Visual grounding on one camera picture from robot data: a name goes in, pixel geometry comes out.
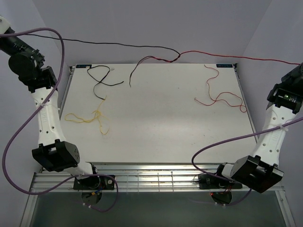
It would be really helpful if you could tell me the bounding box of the aluminium rail frame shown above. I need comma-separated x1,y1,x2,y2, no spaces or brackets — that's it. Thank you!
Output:
30,64,294,227

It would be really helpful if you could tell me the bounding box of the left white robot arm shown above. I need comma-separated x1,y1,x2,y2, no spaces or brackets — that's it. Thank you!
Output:
0,27,100,189

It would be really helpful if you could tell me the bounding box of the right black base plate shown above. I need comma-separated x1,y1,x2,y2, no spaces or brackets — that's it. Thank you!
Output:
198,174,242,190

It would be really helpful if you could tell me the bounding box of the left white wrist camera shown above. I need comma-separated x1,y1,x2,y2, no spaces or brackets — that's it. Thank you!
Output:
0,16,11,35

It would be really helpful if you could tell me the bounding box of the dark red twisted wire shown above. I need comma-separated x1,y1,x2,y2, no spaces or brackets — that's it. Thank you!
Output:
142,50,303,66

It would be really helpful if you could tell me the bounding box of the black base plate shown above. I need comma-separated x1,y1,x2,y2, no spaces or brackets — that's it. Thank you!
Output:
73,175,115,191
198,174,242,190

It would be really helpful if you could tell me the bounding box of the right blue label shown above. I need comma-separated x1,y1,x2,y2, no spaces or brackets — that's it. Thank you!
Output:
216,64,233,68

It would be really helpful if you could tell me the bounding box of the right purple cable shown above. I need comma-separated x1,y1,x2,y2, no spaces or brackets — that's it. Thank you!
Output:
191,118,303,207

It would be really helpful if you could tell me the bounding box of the black wire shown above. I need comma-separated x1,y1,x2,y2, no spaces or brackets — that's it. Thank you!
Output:
87,65,125,100
26,34,182,88

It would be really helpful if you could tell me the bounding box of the yellow wire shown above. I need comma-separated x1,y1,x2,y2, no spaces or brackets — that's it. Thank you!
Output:
64,95,110,135

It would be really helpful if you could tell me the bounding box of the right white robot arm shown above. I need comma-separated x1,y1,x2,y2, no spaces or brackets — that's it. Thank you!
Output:
214,64,303,193

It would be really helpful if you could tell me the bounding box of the left blue label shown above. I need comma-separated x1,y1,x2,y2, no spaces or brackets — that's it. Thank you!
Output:
76,64,92,69

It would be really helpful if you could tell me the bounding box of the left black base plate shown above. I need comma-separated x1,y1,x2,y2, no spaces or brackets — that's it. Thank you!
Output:
73,175,115,191

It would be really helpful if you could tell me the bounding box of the purple cable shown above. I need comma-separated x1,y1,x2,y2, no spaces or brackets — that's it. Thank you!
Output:
0,27,119,212
191,118,303,207

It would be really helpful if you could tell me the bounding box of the blue label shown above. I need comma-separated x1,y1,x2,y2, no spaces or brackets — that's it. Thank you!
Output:
216,64,233,68
76,64,92,69

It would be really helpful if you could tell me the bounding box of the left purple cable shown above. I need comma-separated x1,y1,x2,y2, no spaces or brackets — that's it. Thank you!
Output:
0,27,119,212

